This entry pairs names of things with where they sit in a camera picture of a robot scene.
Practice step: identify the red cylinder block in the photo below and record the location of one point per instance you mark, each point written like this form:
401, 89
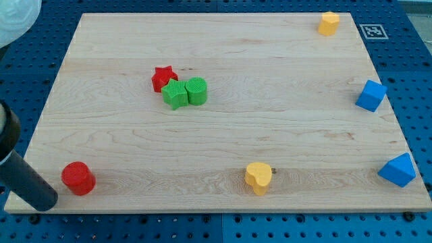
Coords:
78, 178

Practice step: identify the green star block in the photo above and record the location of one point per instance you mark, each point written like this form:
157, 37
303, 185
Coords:
175, 94

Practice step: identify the red star block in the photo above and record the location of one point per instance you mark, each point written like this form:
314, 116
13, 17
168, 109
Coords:
162, 76

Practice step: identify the wooden board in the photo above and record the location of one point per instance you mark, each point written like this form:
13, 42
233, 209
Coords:
278, 92

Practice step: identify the green cylinder block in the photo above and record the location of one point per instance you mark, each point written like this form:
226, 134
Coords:
196, 88

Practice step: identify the yellow heart block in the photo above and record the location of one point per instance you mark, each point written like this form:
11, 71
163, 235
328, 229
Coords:
258, 175

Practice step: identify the yellow hexagon block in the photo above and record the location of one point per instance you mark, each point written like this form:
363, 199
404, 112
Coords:
329, 23

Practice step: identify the blue cube block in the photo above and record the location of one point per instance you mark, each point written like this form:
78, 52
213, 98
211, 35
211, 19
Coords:
371, 96

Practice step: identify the white fiducial marker tag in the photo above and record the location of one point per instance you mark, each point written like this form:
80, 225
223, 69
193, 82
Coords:
373, 32

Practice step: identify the blue triangle block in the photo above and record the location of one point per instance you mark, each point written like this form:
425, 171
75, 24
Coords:
399, 170

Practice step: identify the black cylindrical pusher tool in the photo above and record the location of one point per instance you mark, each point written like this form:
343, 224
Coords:
16, 173

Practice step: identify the black board clamp bolt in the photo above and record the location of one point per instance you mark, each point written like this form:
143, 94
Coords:
409, 216

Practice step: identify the white plastic cover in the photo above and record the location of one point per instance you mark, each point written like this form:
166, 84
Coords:
17, 17

